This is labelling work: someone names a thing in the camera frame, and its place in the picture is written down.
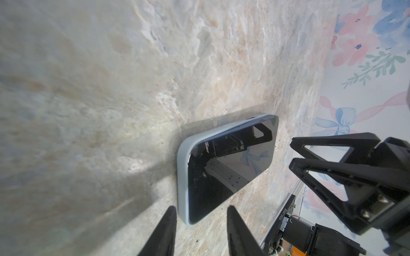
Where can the mint green phone case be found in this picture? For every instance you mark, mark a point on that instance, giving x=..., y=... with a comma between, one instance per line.
x=185, y=166

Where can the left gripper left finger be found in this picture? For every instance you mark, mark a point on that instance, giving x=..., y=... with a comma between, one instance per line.
x=162, y=240

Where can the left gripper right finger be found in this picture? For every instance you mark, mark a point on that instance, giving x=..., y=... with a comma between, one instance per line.
x=240, y=240

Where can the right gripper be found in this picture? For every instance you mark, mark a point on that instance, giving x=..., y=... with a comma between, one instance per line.
x=363, y=196

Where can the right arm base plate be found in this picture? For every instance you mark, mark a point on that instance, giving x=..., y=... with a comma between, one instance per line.
x=273, y=240

